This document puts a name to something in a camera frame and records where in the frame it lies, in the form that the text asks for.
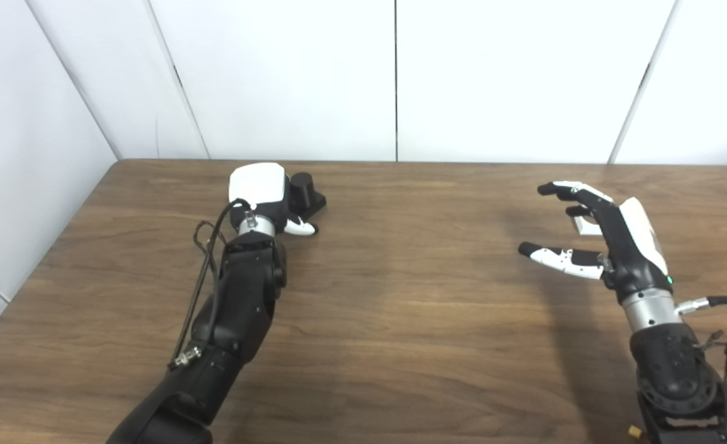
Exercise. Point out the small yellow connector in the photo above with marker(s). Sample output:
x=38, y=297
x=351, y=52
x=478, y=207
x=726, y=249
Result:
x=634, y=431

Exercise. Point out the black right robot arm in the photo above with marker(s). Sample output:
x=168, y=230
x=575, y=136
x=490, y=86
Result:
x=674, y=370

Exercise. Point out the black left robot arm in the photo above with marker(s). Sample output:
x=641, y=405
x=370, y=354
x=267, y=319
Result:
x=240, y=308

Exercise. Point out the white and black right hand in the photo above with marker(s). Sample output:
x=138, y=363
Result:
x=628, y=253

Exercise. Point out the black peg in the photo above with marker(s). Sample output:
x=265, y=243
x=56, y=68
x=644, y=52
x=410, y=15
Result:
x=303, y=190

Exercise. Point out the white and black left hand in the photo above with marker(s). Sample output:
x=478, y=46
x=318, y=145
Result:
x=257, y=183

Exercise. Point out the white square piece with hole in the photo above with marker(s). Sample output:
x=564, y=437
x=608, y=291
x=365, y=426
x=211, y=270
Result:
x=587, y=227

